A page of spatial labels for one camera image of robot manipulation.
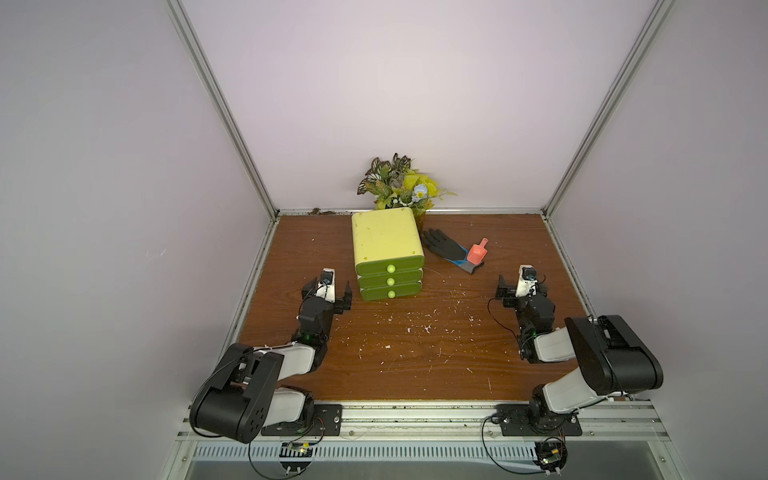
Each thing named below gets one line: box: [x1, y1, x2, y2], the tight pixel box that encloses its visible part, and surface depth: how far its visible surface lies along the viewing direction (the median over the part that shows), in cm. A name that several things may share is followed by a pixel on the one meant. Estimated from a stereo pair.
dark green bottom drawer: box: [361, 282, 422, 301], surface depth 94 cm
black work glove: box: [422, 228, 484, 273], surface depth 109 cm
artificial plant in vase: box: [357, 154, 458, 234], surface depth 100 cm
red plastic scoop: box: [467, 238, 489, 265], surface depth 108 cm
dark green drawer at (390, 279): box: [358, 270, 422, 288], surface depth 88 cm
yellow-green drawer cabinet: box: [351, 207, 425, 297], surface depth 87 cm
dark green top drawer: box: [355, 255, 425, 276], surface depth 83 cm
